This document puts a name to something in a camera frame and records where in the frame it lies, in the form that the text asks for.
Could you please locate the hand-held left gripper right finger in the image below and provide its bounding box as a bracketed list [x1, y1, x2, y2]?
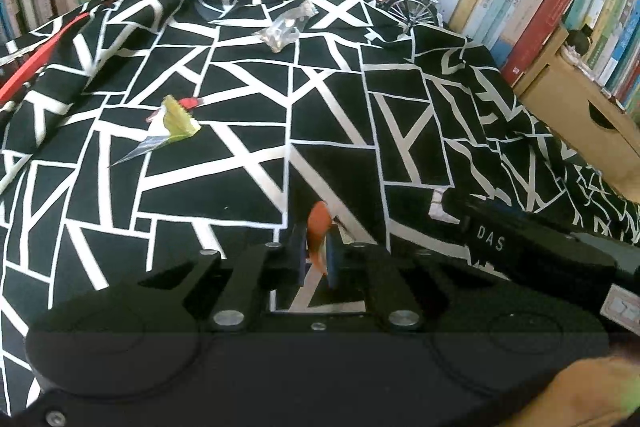
[326, 231, 502, 332]

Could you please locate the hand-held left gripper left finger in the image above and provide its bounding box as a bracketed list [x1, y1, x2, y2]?
[140, 222, 309, 332]

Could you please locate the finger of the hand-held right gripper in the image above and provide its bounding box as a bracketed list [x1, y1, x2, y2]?
[441, 198, 471, 235]

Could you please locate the orange wrapper scrap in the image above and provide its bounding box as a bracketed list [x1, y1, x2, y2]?
[306, 201, 334, 279]

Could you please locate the person's right forearm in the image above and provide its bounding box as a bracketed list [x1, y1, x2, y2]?
[510, 354, 640, 427]

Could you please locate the row of books on organizer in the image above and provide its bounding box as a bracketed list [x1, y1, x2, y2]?
[564, 0, 640, 114]

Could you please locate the black white patterned cloth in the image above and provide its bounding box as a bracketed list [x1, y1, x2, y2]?
[0, 0, 640, 413]

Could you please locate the wooden drawer organizer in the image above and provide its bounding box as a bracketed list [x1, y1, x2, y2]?
[509, 23, 640, 204]

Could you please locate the green white wrapper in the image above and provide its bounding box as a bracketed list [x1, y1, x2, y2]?
[106, 93, 203, 168]

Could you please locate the small dark figurine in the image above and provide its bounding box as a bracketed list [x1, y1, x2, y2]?
[564, 28, 592, 58]

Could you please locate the clear crumpled wrapper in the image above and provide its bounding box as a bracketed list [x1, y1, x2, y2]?
[251, 1, 319, 54]

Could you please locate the red snack bag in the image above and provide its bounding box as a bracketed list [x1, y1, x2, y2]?
[0, 13, 92, 108]

